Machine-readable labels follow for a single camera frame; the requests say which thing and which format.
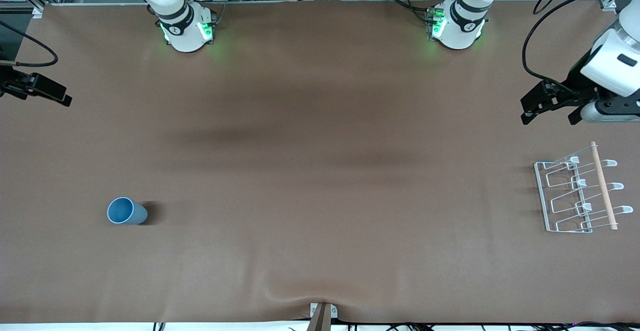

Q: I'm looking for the white wire cup rack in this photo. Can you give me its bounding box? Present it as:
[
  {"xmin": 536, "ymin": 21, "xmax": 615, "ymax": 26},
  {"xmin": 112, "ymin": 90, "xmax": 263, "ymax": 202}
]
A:
[{"xmin": 533, "ymin": 141, "xmax": 634, "ymax": 233}]

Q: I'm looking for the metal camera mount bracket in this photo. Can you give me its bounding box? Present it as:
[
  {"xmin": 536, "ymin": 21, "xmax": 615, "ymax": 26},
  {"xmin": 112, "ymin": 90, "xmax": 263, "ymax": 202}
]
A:
[{"xmin": 307, "ymin": 302, "xmax": 339, "ymax": 331}]

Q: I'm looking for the brown table mat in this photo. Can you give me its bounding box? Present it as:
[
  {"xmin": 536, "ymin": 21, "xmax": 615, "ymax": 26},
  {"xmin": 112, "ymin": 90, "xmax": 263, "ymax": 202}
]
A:
[{"xmin": 0, "ymin": 0, "xmax": 640, "ymax": 324}]

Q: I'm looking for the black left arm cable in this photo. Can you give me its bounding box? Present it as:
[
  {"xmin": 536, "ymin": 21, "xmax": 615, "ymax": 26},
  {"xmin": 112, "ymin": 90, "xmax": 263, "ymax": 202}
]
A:
[{"xmin": 521, "ymin": 0, "xmax": 623, "ymax": 84}]

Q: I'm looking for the blue plastic cup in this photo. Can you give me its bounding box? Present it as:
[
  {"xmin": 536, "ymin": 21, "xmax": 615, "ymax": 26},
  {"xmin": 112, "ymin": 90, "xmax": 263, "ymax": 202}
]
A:
[{"xmin": 107, "ymin": 197, "xmax": 149, "ymax": 225}]

